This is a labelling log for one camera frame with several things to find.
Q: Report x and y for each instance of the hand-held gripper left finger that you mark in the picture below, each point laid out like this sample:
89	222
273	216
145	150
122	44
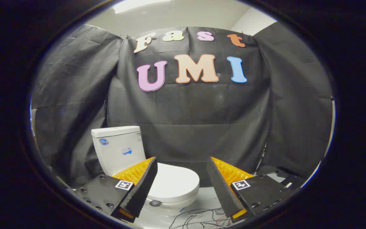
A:
145	184

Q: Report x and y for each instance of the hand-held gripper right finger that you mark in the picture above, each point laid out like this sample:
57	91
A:
219	187

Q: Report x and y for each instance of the white toilet lid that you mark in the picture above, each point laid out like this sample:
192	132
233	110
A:
176	183

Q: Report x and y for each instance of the white ceramic toilet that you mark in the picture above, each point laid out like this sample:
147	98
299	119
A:
116	149

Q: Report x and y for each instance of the black box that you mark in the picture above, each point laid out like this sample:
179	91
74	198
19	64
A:
292	181

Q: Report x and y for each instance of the black backdrop cloth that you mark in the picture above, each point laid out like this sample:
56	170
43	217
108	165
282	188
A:
195	108

